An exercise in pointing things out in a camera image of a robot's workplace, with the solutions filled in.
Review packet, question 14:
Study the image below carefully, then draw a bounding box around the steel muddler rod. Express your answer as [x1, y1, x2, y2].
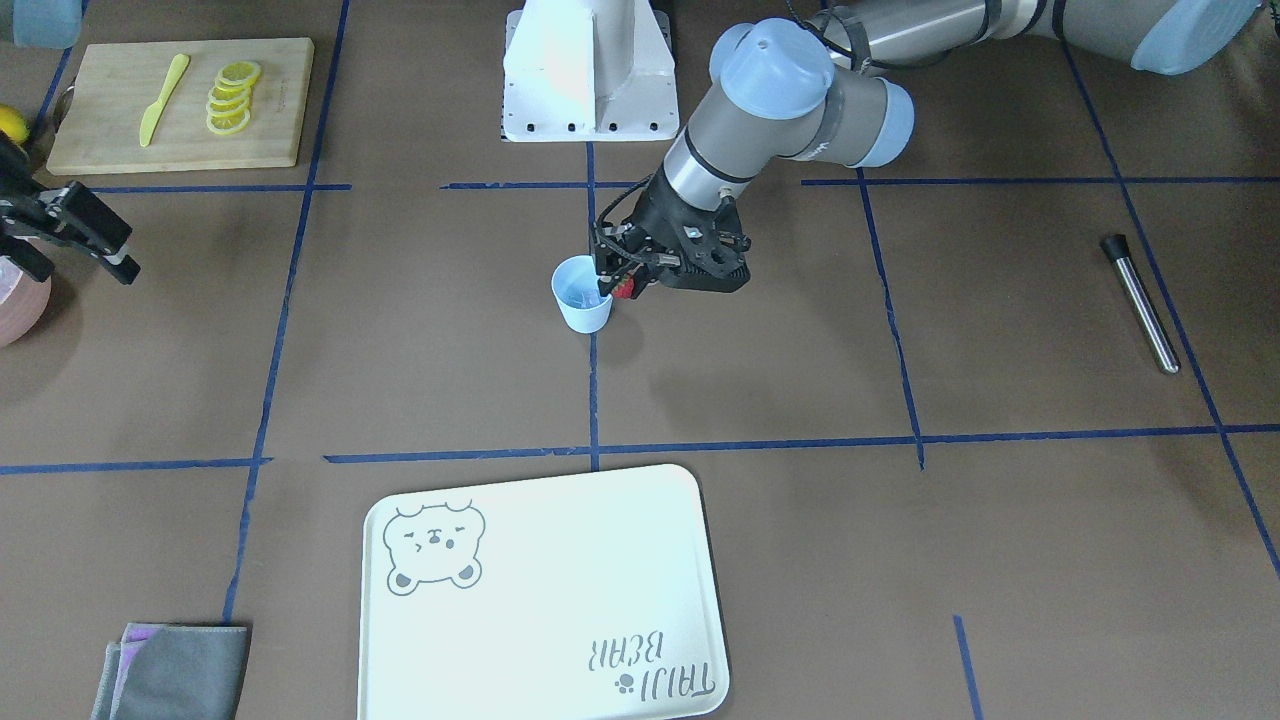
[1100, 234, 1181, 375]

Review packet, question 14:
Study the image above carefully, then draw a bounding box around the lemon slices row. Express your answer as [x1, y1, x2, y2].
[205, 60, 262, 136]

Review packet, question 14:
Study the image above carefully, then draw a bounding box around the light blue plastic cup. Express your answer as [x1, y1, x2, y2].
[550, 255, 613, 334]

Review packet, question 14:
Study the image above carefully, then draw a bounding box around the red strawberry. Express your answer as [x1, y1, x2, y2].
[611, 275, 636, 300]

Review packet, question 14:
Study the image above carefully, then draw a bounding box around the grey purple folded cloth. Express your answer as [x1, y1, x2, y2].
[90, 623, 251, 719]

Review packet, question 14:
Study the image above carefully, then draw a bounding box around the yellow plastic knife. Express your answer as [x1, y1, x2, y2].
[138, 53, 191, 149]

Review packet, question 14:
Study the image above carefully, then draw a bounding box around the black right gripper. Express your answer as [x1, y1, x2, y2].
[1, 136, 134, 284]

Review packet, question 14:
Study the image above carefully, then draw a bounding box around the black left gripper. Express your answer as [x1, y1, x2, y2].
[591, 176, 753, 297]

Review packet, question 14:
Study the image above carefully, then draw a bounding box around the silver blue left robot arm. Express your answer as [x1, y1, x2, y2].
[591, 1, 1261, 299]

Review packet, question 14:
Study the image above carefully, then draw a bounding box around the whole yellow lemon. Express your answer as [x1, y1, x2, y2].
[0, 104, 31, 146]

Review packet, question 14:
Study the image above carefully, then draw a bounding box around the wooden cutting board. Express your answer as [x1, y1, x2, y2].
[45, 37, 315, 176]

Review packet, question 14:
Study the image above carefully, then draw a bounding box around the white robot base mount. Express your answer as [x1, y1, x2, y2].
[500, 1, 680, 143]

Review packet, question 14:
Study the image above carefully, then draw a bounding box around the pink bowl of ice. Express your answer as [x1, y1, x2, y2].
[0, 258, 52, 348]

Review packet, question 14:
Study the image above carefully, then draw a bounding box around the cream bear serving tray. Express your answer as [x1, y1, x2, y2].
[356, 464, 731, 719]

